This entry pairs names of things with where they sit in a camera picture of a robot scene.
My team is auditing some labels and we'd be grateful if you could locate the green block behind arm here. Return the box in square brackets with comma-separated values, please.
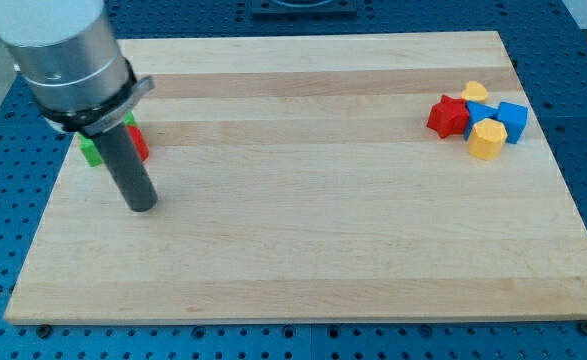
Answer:
[124, 112, 137, 127]

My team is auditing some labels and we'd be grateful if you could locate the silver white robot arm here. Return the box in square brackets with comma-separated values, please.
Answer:
[0, 0, 130, 112]

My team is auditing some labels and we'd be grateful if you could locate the red circle block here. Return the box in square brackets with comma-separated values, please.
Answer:
[126, 125, 150, 161]

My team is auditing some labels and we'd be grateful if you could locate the wooden board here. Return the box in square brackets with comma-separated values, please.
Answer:
[5, 31, 587, 325]

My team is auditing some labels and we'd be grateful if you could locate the red star block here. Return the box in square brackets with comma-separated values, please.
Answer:
[426, 95, 470, 138]

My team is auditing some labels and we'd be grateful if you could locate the blue triangle block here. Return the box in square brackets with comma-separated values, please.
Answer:
[463, 101, 497, 141]

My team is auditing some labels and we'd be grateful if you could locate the yellow hexagon block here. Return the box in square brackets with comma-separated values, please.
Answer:
[467, 118, 507, 160]

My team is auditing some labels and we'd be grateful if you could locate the yellow heart block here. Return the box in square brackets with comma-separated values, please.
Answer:
[460, 80, 489, 104]

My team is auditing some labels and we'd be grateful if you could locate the green block lower left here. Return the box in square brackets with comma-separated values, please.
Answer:
[78, 133, 103, 167]

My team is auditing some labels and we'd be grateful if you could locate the blue cube block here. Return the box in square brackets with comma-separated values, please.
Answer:
[496, 102, 528, 144]

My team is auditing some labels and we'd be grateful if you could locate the black clamp ring with lever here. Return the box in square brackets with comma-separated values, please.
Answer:
[37, 58, 155, 139]

